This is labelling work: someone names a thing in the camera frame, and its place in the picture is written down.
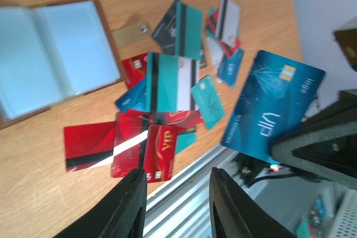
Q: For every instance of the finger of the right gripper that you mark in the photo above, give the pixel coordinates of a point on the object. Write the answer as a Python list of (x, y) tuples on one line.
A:
[(323, 147)]

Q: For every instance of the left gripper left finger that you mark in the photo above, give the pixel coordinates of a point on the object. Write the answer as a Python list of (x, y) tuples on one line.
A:
[(120, 213)]

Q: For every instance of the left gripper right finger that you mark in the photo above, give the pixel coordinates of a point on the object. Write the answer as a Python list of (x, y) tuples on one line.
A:
[(234, 214)]

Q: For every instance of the blue card bottom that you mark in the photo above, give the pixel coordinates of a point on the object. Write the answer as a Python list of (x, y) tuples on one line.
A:
[(273, 102)]

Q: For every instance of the blue card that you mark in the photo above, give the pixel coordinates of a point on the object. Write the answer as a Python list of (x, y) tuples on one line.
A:
[(273, 102), (229, 68), (134, 98)]

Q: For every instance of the teal card bottom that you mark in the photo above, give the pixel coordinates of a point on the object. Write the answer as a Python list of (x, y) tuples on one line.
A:
[(161, 82)]

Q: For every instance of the brown leather card holder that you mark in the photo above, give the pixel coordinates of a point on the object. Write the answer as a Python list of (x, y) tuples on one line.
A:
[(56, 51)]

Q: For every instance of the teal card with stripe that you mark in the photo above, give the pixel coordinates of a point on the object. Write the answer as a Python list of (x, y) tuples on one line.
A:
[(189, 22)]

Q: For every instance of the dark red striped card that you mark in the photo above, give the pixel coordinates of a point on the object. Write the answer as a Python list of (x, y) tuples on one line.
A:
[(88, 145)]

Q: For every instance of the red VIP card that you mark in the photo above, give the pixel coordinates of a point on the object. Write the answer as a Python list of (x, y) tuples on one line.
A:
[(160, 152)]

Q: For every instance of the red card left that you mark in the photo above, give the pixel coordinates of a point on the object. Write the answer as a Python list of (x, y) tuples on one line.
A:
[(130, 136)]

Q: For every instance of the blue card centre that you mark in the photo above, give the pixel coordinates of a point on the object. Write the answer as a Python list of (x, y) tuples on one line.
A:
[(134, 98)]

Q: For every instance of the blue card right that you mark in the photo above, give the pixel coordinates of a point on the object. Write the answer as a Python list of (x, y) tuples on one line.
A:
[(229, 68)]

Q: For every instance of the small red card top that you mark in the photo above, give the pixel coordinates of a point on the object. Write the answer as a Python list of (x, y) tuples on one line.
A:
[(135, 68)]

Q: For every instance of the white card with stripe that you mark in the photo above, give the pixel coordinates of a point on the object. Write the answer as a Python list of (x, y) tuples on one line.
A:
[(227, 22)]

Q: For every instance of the black card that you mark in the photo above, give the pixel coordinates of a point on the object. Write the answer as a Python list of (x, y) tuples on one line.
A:
[(165, 32)]

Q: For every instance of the aluminium frame rails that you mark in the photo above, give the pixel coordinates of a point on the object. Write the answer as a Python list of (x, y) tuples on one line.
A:
[(180, 207)]

